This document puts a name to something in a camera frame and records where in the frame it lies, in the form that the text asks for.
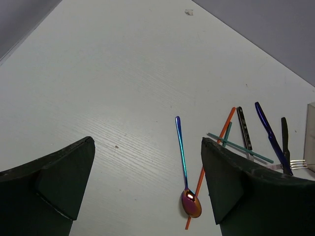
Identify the black knife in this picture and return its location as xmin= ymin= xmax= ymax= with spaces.
xmin=281 ymin=117 xmax=290 ymax=164

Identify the teal chopstick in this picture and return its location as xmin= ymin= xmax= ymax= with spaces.
xmin=222 ymin=121 xmax=232 ymax=147

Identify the iridescent long-handled spoon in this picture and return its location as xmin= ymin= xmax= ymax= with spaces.
xmin=175 ymin=116 xmax=202 ymax=218

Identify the pink-handled fork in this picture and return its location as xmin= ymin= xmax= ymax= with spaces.
xmin=266 ymin=160 xmax=309 ymax=170

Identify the teal chopstick crossing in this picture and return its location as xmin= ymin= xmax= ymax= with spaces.
xmin=207 ymin=133 xmax=274 ymax=164

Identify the white paper scrap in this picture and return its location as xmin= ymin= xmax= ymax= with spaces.
xmin=185 ymin=9 xmax=193 ymax=16

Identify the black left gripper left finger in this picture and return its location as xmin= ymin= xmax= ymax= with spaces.
xmin=0 ymin=136 xmax=95 ymax=236

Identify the long orange chopstick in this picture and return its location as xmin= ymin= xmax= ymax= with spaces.
xmin=185 ymin=107 xmax=236 ymax=230

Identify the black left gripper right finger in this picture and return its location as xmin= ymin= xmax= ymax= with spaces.
xmin=201 ymin=138 xmax=315 ymax=236

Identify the blue iridescent knife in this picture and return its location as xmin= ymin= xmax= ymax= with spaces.
xmin=255 ymin=102 xmax=293 ymax=176

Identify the clear acrylic utensil organizer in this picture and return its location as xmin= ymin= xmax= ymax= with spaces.
xmin=304 ymin=102 xmax=315 ymax=172

